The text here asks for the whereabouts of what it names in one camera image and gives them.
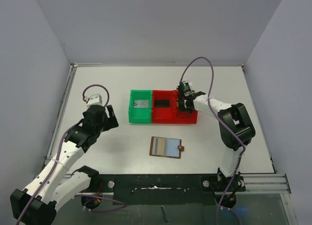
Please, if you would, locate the card with dark stripe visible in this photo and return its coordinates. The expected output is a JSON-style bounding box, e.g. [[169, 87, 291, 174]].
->
[[153, 137, 166, 156]]

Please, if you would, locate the brown leather card holder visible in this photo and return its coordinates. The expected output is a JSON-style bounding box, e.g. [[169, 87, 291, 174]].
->
[[149, 136, 185, 159]]

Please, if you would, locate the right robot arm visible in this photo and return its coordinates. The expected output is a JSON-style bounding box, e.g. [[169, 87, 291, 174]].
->
[[177, 81, 255, 190]]

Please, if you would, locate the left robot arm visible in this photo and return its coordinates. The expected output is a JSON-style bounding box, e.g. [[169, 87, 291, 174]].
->
[[10, 105, 118, 225]]

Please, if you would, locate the black card in red bin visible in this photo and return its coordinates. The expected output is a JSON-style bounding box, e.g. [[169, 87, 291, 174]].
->
[[154, 99, 171, 108]]

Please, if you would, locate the silver card in green bin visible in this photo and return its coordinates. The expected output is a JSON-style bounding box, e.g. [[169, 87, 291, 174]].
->
[[133, 100, 149, 108]]

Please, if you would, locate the right red plastic bin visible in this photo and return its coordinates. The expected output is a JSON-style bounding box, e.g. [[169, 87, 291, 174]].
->
[[172, 90, 198, 124]]

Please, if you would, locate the red plastic bin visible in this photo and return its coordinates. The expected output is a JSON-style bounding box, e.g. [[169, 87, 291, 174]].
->
[[152, 90, 173, 124], [172, 90, 198, 124]]

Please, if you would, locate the middle red plastic bin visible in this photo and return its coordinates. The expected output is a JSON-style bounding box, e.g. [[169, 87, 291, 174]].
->
[[152, 90, 173, 124]]

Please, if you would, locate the green plastic bin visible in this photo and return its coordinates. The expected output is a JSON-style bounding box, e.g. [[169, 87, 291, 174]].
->
[[128, 90, 152, 124]]

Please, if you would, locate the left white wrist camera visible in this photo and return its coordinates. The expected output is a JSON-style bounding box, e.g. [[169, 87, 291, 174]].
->
[[84, 94, 102, 108]]

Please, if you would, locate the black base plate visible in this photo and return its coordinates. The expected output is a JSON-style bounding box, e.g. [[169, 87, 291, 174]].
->
[[84, 174, 246, 206]]

